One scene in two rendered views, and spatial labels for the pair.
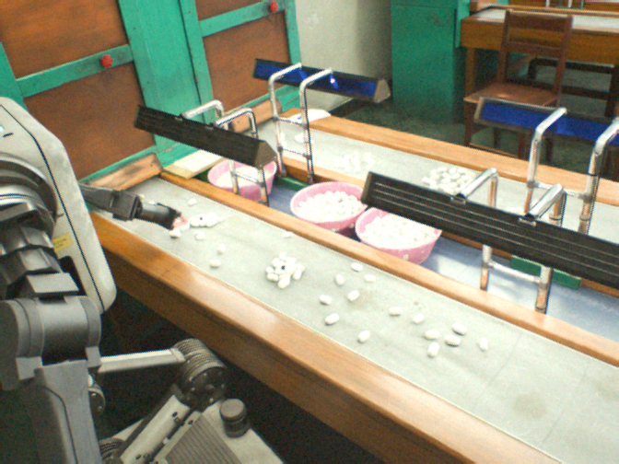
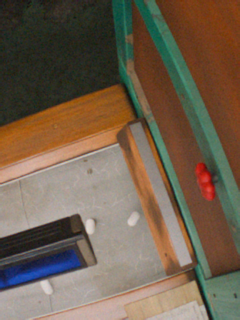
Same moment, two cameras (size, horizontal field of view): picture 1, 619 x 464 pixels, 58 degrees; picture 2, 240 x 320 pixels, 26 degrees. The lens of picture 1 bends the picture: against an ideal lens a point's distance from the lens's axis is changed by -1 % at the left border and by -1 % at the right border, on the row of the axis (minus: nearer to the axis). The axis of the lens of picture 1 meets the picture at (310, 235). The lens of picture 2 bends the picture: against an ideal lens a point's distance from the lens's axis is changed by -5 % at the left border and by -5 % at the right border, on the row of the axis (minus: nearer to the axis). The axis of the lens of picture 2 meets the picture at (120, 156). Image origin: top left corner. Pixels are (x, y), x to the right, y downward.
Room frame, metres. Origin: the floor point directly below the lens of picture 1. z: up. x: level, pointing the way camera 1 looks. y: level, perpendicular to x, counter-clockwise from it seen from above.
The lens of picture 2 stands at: (1.97, 0.49, 1.79)
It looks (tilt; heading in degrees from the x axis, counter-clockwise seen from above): 75 degrees down; 123
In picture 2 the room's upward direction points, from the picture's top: 8 degrees counter-clockwise
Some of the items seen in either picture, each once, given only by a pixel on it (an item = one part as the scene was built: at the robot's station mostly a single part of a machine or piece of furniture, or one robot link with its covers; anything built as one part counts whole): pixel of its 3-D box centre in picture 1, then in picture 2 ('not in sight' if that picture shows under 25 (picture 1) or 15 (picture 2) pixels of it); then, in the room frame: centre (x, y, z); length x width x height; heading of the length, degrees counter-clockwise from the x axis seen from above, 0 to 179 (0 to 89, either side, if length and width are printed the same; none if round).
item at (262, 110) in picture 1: (254, 114); not in sight; (2.40, 0.18, 0.83); 0.30 x 0.06 x 0.07; 135
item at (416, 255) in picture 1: (398, 237); not in sight; (1.45, -0.28, 0.72); 0.27 x 0.27 x 0.10
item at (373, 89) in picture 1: (314, 76); not in sight; (2.04, -0.09, 1.08); 0.62 x 0.08 x 0.07; 45
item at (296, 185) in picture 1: (306, 130); not in sight; (1.98, -0.03, 0.90); 0.20 x 0.19 x 0.45; 45
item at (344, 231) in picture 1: (330, 212); not in sight; (1.65, -0.08, 0.72); 0.27 x 0.27 x 0.10
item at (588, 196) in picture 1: (566, 197); not in sight; (1.29, -0.72, 0.90); 0.20 x 0.19 x 0.45; 45
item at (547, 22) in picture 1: (513, 97); not in sight; (3.18, -1.32, 0.45); 0.44 x 0.43 x 0.91; 40
